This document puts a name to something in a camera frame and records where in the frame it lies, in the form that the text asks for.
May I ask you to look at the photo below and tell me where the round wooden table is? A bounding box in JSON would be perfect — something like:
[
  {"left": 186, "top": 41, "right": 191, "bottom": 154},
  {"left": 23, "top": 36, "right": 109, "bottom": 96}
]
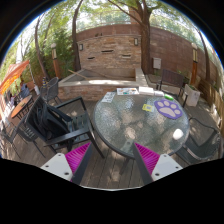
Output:
[{"left": 9, "top": 94, "right": 34, "bottom": 119}]

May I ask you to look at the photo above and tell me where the thin leaning tree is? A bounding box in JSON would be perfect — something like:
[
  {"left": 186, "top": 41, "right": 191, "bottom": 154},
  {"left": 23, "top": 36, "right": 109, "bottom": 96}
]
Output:
[{"left": 71, "top": 0, "right": 85, "bottom": 73}]

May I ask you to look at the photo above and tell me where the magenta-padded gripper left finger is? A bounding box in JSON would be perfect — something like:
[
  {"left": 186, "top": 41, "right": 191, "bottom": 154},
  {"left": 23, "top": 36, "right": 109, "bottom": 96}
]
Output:
[{"left": 40, "top": 142, "right": 94, "bottom": 185}]

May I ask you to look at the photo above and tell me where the stone water basin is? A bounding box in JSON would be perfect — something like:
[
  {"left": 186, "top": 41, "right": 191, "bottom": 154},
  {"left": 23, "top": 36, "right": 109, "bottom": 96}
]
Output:
[{"left": 58, "top": 68, "right": 149, "bottom": 102}]

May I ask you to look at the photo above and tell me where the black metal armchair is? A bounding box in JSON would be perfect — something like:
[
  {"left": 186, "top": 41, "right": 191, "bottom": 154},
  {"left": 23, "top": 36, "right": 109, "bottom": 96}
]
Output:
[{"left": 175, "top": 117, "right": 224, "bottom": 165}]

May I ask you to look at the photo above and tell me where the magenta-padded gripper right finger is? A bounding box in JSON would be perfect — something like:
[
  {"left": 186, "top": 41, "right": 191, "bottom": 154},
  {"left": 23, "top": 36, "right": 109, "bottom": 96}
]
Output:
[{"left": 133, "top": 142, "right": 184, "bottom": 185}]

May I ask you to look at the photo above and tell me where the purple paw-print mouse pad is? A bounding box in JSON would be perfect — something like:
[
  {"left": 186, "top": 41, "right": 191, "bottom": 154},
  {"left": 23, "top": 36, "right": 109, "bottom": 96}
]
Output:
[{"left": 153, "top": 98, "right": 184, "bottom": 120}]

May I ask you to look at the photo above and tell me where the grey electrical box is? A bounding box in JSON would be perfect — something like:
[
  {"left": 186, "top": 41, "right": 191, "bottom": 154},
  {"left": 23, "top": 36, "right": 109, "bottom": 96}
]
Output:
[{"left": 152, "top": 57, "right": 162, "bottom": 70}]

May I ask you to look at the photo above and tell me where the brown slatted chair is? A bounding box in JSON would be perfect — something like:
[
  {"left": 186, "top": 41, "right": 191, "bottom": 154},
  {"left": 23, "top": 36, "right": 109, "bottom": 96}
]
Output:
[{"left": 155, "top": 68, "right": 185, "bottom": 101}]

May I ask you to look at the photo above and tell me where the black-and-white printed leaflet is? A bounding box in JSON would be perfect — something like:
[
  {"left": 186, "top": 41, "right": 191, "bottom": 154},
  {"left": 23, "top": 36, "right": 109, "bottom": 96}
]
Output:
[{"left": 100, "top": 92, "right": 116, "bottom": 104}]

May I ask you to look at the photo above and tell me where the large forked tree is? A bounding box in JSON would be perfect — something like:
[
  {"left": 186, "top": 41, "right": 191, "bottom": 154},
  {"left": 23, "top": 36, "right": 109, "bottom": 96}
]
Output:
[{"left": 108, "top": 0, "right": 161, "bottom": 75}]

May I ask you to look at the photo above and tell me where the white planter box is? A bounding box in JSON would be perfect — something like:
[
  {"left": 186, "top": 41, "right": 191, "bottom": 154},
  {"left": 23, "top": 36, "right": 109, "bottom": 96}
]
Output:
[{"left": 183, "top": 83, "right": 202, "bottom": 108}]

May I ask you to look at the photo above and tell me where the black mesh chair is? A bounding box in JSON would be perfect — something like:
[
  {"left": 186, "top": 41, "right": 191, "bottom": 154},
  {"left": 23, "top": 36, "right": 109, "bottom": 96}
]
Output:
[{"left": 39, "top": 77, "right": 63, "bottom": 104}]

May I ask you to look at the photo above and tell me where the yellow square card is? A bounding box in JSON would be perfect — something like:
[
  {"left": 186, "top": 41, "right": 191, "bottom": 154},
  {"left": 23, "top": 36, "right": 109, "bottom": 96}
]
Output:
[{"left": 142, "top": 103, "right": 155, "bottom": 113}]

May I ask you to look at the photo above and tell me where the thin tree by fence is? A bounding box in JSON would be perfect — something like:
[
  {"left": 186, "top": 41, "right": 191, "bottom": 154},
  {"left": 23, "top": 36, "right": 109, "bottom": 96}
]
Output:
[{"left": 198, "top": 29, "right": 212, "bottom": 83}]

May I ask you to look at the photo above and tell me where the wooden lamp post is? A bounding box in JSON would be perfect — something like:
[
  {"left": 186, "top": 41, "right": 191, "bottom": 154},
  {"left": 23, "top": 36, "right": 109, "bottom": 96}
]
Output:
[
  {"left": 50, "top": 43, "right": 62, "bottom": 79},
  {"left": 190, "top": 42, "right": 199, "bottom": 86}
]

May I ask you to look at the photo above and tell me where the orange umbrella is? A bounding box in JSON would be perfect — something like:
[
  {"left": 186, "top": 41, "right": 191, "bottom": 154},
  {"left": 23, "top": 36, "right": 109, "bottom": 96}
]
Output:
[{"left": 0, "top": 59, "right": 30, "bottom": 95}]

